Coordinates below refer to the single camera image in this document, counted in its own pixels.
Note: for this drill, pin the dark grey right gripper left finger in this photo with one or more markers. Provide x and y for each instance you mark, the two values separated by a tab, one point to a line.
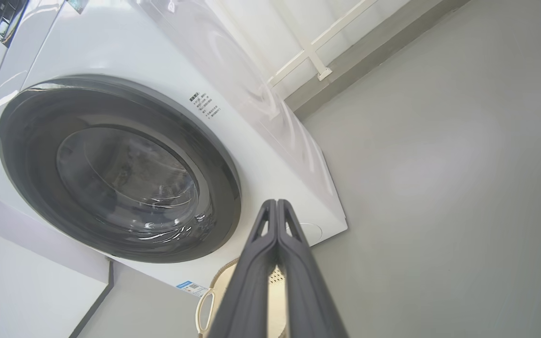
247	281

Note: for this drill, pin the round white filter cover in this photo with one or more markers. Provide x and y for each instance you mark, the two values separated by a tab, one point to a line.
313	233

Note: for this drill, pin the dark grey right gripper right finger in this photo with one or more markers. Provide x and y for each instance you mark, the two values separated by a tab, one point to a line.
305	291

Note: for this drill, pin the round glass washing machine door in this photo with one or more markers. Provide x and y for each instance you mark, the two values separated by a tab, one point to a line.
35	164

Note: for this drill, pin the white wall rail frame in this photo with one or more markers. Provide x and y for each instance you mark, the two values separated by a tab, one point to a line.
313	47

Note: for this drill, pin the blue energy label sticker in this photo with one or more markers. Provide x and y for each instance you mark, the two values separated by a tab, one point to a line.
191	288

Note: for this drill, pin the cream perforated laundry basket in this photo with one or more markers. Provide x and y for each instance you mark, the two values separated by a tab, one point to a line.
221	292

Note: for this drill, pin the white front-load washing machine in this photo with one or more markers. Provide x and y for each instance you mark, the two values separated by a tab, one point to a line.
158	61

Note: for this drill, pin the black QR code sticker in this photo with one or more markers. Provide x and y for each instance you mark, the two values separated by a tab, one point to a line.
77	4

